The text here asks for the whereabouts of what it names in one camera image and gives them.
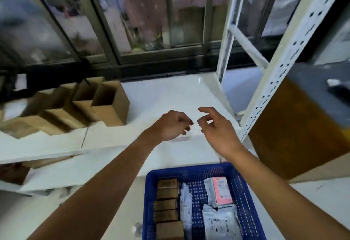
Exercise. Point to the person's left hand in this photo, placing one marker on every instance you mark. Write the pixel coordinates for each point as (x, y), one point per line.
(171, 126)

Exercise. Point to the person's right hand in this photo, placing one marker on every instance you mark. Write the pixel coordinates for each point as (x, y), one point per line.
(218, 133)

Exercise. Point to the blue plastic basket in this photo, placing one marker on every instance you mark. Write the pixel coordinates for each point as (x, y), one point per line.
(197, 171)

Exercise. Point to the small pink packet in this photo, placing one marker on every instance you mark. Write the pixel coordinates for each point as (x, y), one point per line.
(222, 190)

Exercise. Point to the light blue mailer bag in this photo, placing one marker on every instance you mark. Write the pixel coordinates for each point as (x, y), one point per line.
(208, 193)

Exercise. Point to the large grey-blue mailer bag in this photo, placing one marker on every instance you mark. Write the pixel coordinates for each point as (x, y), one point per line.
(206, 211)

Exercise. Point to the white mailer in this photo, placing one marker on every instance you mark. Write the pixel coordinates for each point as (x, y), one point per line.
(221, 226)

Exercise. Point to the person's right forearm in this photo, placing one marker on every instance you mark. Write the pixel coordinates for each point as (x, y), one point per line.
(287, 198)

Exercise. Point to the person's left forearm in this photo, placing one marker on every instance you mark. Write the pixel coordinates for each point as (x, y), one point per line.
(93, 193)

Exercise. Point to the white metal shelf rack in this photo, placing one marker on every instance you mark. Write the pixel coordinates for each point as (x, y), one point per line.
(164, 97)

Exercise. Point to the cardboard carton with white label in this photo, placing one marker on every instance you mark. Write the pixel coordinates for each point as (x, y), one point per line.
(19, 129)

